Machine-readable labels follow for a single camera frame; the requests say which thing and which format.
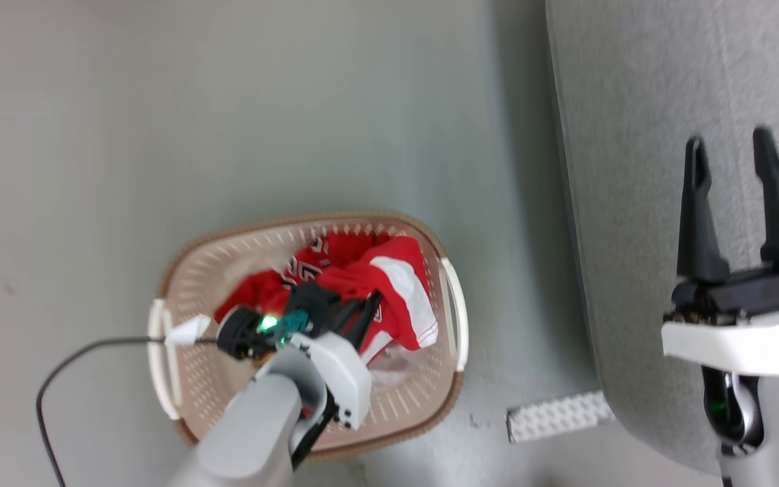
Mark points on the white perforated strip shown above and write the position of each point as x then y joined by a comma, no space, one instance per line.
558,416

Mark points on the white translucent garment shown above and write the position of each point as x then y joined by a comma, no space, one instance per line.
396,362

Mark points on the white paper tag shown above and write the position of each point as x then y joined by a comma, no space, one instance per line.
190,331

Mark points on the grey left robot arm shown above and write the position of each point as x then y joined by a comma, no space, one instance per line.
247,433

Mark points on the red white striped garment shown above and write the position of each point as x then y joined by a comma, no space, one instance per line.
396,284

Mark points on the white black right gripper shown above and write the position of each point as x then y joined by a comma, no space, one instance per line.
741,338

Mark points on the beige perforated laundry basket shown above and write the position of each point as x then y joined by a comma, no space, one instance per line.
227,264

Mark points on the light grey fabric sofa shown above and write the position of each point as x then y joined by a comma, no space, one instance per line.
633,203

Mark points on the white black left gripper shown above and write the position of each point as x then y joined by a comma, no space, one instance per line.
345,379

